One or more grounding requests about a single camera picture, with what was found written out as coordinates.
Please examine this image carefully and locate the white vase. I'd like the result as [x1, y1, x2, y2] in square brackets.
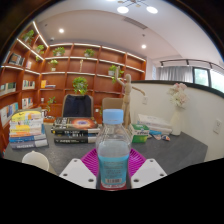
[169, 106, 184, 137]

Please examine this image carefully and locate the green white box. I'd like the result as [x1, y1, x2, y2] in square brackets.
[128, 123, 150, 144]

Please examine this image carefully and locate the cream white cup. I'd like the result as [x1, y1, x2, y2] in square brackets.
[21, 150, 51, 174]

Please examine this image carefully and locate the pink white flower bouquet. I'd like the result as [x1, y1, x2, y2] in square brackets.
[166, 82, 190, 109]

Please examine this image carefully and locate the wooden artist mannequin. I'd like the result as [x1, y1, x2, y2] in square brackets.
[114, 73, 147, 130]

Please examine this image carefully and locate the blue-spined book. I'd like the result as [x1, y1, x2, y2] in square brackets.
[8, 133, 47, 143]

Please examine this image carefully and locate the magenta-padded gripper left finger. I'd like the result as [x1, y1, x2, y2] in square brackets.
[58, 147, 100, 191]

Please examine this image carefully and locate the wooden shelf unit with books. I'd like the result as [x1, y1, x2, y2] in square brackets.
[0, 20, 148, 154]

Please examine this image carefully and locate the dark office chair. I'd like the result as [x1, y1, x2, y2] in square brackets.
[61, 93, 95, 119]

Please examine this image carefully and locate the grey curtain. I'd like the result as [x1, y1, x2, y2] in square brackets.
[156, 65, 195, 84]

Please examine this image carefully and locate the clear blue-capped water bottle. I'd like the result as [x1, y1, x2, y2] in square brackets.
[95, 108, 132, 191]

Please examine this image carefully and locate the white desk partition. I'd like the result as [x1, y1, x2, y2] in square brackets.
[128, 79, 224, 163]

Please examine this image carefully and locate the grey-spined thick book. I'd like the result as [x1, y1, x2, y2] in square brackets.
[9, 139, 50, 150]

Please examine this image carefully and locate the window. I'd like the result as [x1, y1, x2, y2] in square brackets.
[192, 66, 224, 93]

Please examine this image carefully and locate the black book orange print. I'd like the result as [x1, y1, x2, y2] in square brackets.
[50, 116, 100, 131]

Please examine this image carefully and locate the black ceiling track light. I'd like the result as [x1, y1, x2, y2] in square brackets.
[159, 58, 224, 68]

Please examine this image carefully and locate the multi-bulb ceiling lamp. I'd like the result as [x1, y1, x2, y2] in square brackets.
[106, 0, 160, 15]

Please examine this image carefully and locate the ceiling air vent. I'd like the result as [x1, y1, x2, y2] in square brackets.
[123, 16, 148, 30]

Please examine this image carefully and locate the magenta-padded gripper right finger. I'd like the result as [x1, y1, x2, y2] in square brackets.
[128, 147, 168, 190]

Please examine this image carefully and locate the tan chair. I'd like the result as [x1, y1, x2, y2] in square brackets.
[100, 97, 125, 118]

